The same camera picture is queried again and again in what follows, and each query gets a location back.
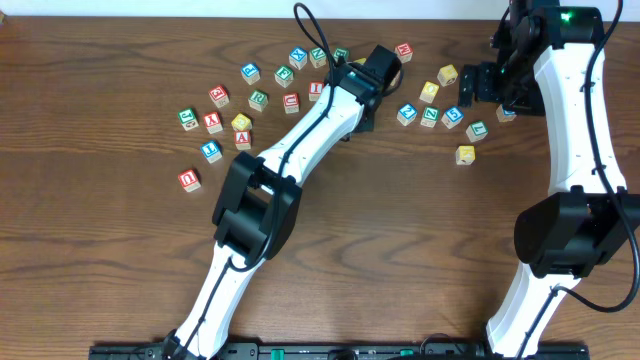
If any green R block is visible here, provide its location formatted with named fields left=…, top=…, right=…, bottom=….
left=248, top=90, right=268, bottom=112

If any yellow O block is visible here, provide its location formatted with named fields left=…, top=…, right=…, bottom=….
left=419, top=81, right=440, bottom=104

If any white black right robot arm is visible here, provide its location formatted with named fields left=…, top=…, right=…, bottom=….
left=458, top=1, right=639, bottom=359

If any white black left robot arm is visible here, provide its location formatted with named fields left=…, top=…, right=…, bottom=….
left=162, top=45, right=402, bottom=359

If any blue D block lower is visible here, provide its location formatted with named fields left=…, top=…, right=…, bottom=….
left=496, top=105, right=516, bottom=123

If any green B block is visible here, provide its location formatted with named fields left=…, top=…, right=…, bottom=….
left=333, top=47, right=350, bottom=63

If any red block far right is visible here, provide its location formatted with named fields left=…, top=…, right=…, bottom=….
left=394, top=43, right=414, bottom=63

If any blue 2 block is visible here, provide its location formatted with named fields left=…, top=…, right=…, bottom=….
left=397, top=103, right=418, bottom=126

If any red I block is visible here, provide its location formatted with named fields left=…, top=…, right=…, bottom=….
left=308, top=82, right=324, bottom=102

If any green N block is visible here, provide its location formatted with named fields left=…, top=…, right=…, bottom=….
left=309, top=47, right=327, bottom=68

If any green T block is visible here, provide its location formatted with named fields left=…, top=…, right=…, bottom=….
left=465, top=121, right=488, bottom=143

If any yellow block far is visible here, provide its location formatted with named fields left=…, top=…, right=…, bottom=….
left=437, top=64, right=458, bottom=87

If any blue 5 block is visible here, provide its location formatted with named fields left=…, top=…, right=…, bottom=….
left=441, top=106, right=464, bottom=129

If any blue X block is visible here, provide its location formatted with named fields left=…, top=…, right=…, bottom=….
left=289, top=46, right=308, bottom=70

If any green Z block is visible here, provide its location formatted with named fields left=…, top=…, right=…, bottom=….
left=420, top=106, right=440, bottom=128

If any red U block upper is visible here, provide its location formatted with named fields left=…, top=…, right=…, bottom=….
left=282, top=93, right=300, bottom=114

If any red u block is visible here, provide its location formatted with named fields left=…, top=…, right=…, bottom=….
left=178, top=169, right=201, bottom=192
left=282, top=93, right=300, bottom=114

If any green F block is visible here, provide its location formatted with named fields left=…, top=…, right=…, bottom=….
left=274, top=65, right=294, bottom=88

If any yellow block right lower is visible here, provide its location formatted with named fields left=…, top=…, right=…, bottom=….
left=455, top=145, right=476, bottom=165

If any blue P block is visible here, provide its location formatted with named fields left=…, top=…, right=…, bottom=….
left=241, top=63, right=260, bottom=85

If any yellow block near A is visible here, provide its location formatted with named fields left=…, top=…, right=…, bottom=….
left=231, top=113, right=253, bottom=132

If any red A block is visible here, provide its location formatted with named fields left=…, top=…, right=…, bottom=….
left=234, top=130, right=252, bottom=151

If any red E block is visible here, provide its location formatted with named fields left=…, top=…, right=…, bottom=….
left=208, top=85, right=230, bottom=108

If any red X block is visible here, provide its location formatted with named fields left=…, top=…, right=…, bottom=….
left=204, top=112, right=223, bottom=134

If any blue J block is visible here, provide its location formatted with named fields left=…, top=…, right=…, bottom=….
left=200, top=141, right=223, bottom=164

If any green J block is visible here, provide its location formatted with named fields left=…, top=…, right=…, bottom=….
left=178, top=108, right=199, bottom=131

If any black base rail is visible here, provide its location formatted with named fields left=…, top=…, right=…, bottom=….
left=88, top=341, right=591, bottom=360

